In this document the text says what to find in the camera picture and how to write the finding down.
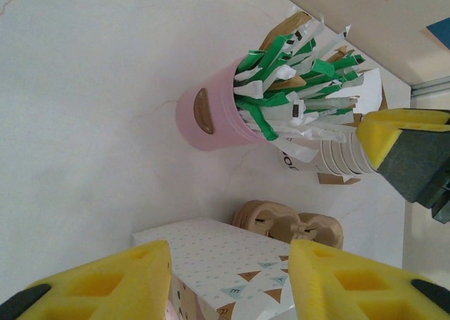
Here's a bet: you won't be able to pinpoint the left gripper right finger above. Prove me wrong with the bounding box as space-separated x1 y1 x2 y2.
288 238 450 320

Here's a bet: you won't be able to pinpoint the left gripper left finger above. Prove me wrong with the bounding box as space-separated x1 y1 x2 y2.
0 240 173 320

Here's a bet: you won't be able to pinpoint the white printed paper bag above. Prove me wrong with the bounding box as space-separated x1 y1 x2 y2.
131 217 300 320

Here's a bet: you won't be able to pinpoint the white paper cup stack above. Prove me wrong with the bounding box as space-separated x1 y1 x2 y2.
276 129 379 176

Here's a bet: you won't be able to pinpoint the white paper napkins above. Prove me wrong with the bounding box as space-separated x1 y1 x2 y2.
351 68 383 124

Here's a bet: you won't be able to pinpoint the brown pulp cup carrier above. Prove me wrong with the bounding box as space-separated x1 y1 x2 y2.
231 199 345 254

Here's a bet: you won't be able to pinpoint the brown cardboard tray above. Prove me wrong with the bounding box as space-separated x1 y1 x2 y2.
317 86 390 187

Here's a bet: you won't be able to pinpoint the paper wrapped straws bunch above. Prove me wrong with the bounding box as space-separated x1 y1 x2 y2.
231 10 383 163

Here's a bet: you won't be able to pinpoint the pink plastic cup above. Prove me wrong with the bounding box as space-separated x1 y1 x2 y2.
174 58 278 152

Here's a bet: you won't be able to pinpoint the aluminium side rail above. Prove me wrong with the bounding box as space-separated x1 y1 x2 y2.
409 77 450 98

